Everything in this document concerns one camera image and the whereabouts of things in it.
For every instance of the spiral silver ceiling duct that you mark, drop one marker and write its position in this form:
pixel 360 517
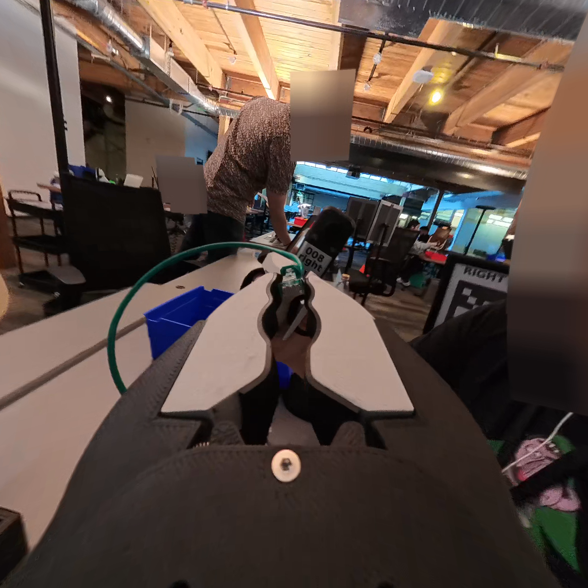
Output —
pixel 183 87

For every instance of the pink green printed cloth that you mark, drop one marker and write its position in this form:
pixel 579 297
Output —
pixel 537 454

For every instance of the blue plastic bin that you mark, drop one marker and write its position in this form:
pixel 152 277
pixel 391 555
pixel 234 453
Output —
pixel 183 317

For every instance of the black-framed marker tag sign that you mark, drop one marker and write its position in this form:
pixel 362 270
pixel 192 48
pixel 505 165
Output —
pixel 477 294

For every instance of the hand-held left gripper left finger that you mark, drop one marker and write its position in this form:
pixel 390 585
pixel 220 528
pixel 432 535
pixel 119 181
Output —
pixel 220 358

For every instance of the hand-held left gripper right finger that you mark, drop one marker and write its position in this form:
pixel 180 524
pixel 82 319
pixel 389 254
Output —
pixel 358 358

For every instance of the black mesh office chair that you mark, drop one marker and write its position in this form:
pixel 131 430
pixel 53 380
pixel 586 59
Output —
pixel 115 229
pixel 390 257

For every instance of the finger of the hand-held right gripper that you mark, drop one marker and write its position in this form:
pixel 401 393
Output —
pixel 278 262
pixel 296 319

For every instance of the black vertical pole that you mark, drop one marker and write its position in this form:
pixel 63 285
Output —
pixel 53 92

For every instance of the black utility cart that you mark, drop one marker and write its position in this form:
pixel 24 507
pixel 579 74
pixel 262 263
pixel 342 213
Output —
pixel 50 275

